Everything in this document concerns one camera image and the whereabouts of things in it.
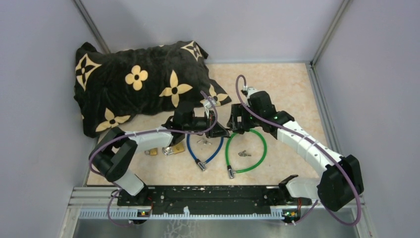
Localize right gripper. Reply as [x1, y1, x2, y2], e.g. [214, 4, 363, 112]
[226, 102, 263, 130]

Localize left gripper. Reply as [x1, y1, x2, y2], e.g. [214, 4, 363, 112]
[184, 110, 230, 139]

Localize green lock keys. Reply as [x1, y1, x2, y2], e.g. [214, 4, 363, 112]
[238, 150, 251, 157]

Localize blue cable lock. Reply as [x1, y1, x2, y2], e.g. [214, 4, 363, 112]
[186, 135, 227, 173]

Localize large brass padlock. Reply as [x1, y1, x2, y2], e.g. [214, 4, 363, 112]
[162, 142, 185, 156]

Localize green cable lock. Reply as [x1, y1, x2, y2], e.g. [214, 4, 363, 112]
[224, 128, 268, 180]

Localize small brass padlock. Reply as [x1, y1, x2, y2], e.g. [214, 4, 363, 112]
[144, 148, 158, 156]

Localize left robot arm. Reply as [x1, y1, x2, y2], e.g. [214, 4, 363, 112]
[89, 101, 230, 205]

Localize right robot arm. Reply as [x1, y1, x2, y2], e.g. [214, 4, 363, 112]
[227, 91, 364, 212]

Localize black pillow with cream flowers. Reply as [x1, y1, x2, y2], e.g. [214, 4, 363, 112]
[74, 40, 231, 138]

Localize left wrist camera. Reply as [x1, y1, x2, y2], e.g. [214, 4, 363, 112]
[201, 97, 217, 116]

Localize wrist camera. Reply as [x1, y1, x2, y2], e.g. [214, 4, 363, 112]
[201, 97, 217, 116]
[241, 86, 259, 99]

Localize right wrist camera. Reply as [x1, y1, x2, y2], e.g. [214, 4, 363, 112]
[241, 86, 259, 99]

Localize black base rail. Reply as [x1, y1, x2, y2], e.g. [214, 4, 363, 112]
[67, 184, 366, 221]

